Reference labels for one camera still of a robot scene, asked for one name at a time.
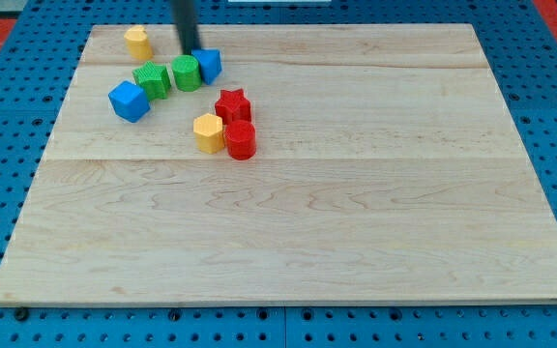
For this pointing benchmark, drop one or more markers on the yellow hexagon block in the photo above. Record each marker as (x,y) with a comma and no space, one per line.
(208,133)

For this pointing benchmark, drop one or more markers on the red cylinder block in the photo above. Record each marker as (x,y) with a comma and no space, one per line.
(240,140)

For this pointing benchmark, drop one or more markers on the red star block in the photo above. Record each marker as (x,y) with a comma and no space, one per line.
(233,105)

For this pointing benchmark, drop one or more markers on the wooden board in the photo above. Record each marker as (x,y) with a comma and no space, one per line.
(388,171)

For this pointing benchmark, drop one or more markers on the blue triangular block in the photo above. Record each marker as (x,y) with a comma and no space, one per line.
(209,62)

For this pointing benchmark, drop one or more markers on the green cylinder block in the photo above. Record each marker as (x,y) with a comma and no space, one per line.
(186,73)

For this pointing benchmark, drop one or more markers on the green star block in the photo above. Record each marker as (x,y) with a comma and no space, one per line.
(153,79)

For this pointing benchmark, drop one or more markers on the blue cube block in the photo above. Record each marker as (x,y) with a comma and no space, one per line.
(129,101)

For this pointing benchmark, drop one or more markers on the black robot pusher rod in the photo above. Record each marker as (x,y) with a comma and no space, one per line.
(186,24)

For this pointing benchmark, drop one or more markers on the yellow heart block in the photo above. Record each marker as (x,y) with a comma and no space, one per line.
(138,44)

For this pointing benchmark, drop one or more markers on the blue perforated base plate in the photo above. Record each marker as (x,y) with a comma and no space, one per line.
(40,44)

